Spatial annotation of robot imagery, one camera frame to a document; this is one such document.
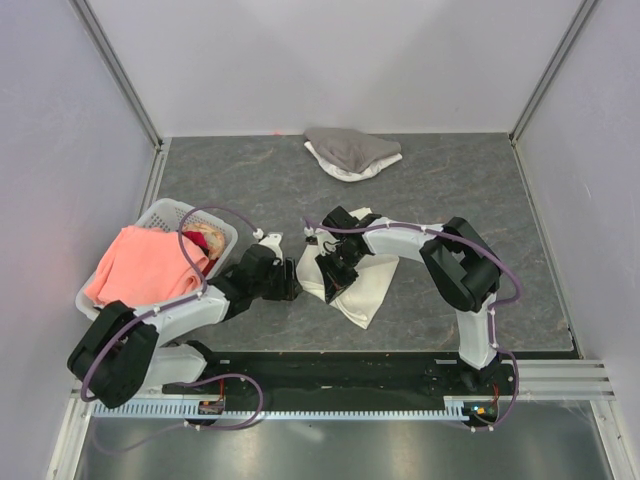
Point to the left aluminium frame post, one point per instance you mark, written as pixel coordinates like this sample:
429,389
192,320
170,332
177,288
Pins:
98,36

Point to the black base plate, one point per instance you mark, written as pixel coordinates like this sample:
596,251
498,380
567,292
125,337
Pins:
348,381

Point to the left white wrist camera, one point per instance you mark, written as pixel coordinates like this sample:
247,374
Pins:
271,240

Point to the pink cloth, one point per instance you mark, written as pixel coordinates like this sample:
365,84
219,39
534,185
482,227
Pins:
145,266

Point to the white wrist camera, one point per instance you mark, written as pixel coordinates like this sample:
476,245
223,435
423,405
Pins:
271,240
311,237

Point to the aluminium frame post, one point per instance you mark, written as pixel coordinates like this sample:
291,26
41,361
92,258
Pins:
568,40
98,36

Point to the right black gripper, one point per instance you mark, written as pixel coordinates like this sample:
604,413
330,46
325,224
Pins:
334,283

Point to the grey folded cloth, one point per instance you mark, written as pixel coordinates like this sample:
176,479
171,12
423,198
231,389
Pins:
350,149

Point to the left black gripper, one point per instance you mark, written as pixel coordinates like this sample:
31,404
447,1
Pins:
289,288

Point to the right aluminium frame post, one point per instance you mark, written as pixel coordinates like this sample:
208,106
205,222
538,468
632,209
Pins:
568,40

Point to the white cloth napkin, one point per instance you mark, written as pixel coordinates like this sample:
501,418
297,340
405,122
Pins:
361,301

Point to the red item in basket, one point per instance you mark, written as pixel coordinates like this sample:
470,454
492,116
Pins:
211,241

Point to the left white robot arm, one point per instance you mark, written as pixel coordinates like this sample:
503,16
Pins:
124,351

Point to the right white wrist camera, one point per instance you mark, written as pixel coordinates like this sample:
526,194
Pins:
311,237

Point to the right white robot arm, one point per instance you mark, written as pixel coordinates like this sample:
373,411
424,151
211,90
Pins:
457,259

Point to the white cable duct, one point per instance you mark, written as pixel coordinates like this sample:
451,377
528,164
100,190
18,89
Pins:
207,407

